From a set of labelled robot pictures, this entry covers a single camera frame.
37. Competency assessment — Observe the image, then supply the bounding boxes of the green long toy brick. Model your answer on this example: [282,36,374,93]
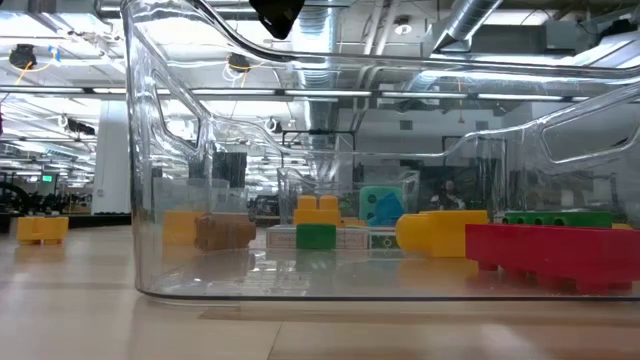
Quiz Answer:
[501,210,615,229]

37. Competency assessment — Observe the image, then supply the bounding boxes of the black ceiling projector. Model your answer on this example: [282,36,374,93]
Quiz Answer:
[64,118,96,137]

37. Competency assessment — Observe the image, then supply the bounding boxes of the white pillar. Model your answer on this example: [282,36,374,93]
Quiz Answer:
[92,99,132,216]

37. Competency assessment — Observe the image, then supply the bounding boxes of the white card box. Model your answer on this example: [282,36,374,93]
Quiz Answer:
[265,225,370,251]

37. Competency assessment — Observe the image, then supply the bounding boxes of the teal foam die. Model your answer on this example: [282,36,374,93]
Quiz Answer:
[358,185,406,226]

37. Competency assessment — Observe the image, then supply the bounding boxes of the person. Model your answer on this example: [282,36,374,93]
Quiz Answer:
[432,179,466,211]

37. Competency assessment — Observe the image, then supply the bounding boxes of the large clear plastic bin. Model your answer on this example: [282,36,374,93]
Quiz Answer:
[121,0,640,304]

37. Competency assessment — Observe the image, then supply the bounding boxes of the small dark green brick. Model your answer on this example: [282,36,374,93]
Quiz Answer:
[295,223,337,251]

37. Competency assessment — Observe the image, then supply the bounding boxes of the yellow two-stud toy brick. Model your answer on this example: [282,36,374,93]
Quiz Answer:
[293,195,342,227]

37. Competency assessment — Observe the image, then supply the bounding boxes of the blue sloped toy brick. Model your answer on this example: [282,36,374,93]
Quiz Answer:
[368,192,406,227]

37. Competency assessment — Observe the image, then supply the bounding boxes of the silver slanted ventilation duct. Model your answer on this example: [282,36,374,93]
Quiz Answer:
[429,0,504,51]

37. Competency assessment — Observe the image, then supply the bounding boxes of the red long toy brick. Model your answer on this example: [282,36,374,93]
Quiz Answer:
[464,223,640,296]

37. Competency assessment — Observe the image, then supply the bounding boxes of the brown toy brick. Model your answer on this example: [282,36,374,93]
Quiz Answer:
[193,213,257,252]

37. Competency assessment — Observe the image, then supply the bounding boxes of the silver round ventilation duct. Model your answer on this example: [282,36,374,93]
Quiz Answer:
[287,0,346,186]

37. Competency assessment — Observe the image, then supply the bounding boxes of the small orange-yellow toy brick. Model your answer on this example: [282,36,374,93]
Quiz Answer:
[16,215,70,247]

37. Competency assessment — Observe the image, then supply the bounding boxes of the black ceiling device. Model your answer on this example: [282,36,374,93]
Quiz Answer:
[8,43,37,70]
[227,53,251,74]

